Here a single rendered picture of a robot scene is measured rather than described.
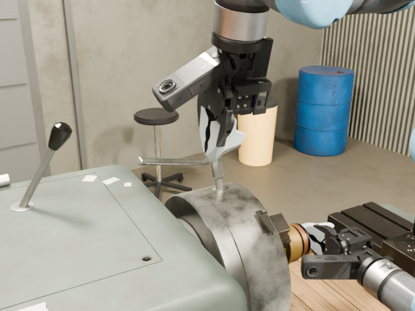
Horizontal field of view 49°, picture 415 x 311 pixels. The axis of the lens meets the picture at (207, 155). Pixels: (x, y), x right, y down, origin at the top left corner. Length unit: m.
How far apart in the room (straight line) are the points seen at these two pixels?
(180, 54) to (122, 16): 0.63
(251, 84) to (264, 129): 3.38
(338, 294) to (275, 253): 0.43
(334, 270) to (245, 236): 0.24
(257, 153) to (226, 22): 3.53
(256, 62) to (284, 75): 4.27
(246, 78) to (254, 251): 0.30
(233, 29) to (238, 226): 0.35
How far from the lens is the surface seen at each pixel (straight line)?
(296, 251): 1.00
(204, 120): 0.72
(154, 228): 0.73
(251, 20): 0.61
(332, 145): 4.49
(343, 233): 1.04
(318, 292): 1.22
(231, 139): 0.71
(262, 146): 4.10
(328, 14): 0.52
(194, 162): 0.80
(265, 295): 0.83
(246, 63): 0.67
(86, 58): 3.73
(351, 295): 1.23
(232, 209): 0.83
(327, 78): 4.29
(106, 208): 0.80
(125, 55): 3.86
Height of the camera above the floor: 1.62
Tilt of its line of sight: 22 degrees down
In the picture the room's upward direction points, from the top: straight up
